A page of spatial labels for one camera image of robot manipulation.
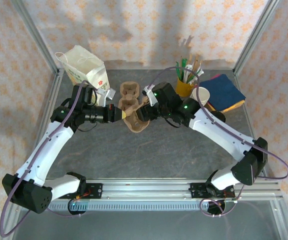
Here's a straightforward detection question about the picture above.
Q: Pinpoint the white floral paper bag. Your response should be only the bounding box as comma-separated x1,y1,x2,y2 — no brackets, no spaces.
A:
55,44,110,106

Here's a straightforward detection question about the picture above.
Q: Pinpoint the stack of coloured napkins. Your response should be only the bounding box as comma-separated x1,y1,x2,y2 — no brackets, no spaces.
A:
198,73,247,112

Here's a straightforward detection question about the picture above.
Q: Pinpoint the yellow straw holder cup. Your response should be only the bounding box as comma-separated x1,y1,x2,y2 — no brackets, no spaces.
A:
175,77,195,98

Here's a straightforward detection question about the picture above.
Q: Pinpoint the green wrapped straw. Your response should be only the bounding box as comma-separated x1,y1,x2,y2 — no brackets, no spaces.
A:
175,61,183,82
182,57,188,81

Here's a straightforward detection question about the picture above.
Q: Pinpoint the stack of white paper cups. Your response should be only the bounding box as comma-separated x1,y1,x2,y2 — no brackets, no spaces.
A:
190,86,211,109

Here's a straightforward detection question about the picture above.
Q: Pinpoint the white wrapped straw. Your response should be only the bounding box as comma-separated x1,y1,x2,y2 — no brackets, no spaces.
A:
185,64,194,83
190,69,205,85

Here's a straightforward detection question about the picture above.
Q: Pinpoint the yellow paper napkin stack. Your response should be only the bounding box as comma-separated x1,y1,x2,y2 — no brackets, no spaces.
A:
206,98,246,115

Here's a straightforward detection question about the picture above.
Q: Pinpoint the grey metal lower shelf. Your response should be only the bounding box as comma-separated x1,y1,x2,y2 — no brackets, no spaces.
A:
11,209,282,240

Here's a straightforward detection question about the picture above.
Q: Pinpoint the aluminium frame rail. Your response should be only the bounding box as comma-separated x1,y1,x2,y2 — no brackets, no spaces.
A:
233,69,270,179
25,69,65,181

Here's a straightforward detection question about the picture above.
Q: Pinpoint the wide aluminium mounting rail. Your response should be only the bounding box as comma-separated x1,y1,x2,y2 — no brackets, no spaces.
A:
10,178,284,202

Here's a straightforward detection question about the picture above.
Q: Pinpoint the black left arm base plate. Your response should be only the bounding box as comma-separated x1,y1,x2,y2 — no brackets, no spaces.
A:
58,183,103,200

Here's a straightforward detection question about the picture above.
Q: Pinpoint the aluminium frame post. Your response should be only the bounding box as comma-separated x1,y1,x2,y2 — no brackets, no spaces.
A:
233,0,284,76
10,0,61,76

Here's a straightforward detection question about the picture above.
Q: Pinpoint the grey slotted cable duct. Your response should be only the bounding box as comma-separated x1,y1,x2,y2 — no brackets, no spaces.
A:
20,201,211,211

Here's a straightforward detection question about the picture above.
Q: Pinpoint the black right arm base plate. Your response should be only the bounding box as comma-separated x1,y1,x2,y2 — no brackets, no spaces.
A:
190,182,236,200

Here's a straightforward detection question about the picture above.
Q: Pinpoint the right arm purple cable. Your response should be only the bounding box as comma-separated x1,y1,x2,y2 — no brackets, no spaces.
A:
147,66,288,219

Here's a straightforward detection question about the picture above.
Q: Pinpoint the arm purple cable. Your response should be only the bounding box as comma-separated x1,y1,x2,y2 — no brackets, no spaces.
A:
147,66,288,219
0,79,97,238

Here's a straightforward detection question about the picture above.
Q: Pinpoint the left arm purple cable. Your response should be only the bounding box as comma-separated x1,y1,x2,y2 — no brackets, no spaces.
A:
0,79,97,238

